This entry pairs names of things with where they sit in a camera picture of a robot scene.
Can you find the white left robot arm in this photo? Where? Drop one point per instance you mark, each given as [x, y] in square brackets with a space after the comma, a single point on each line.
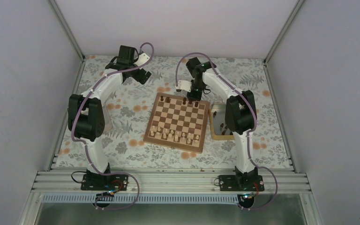
[88, 116]

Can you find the metal tin under left arm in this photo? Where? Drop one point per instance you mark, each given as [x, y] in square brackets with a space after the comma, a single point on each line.
[107, 119]

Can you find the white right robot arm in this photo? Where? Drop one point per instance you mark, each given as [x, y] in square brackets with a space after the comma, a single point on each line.
[240, 115]

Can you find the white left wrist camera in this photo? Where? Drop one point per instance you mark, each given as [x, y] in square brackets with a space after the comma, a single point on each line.
[142, 59]

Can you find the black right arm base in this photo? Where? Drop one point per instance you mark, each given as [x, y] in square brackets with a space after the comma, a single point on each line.
[228, 183]

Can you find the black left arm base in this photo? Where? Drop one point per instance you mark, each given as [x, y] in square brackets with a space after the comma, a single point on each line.
[97, 182]

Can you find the wooden chessboard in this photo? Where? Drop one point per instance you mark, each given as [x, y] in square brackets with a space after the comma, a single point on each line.
[174, 118]

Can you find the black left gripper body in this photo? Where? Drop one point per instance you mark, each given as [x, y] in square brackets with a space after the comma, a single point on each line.
[138, 78]

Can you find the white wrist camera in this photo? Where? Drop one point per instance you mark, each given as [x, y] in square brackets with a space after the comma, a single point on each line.
[183, 85]
[142, 59]

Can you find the aluminium rail frame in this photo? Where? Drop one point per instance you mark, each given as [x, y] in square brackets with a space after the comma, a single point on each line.
[190, 181]

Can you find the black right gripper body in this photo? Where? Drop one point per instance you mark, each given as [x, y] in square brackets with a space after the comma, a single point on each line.
[200, 86]

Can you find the yellow metal tin box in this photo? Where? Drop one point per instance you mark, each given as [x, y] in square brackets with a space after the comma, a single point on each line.
[218, 127]

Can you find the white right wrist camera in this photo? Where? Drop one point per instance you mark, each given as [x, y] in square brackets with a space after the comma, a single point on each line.
[183, 85]

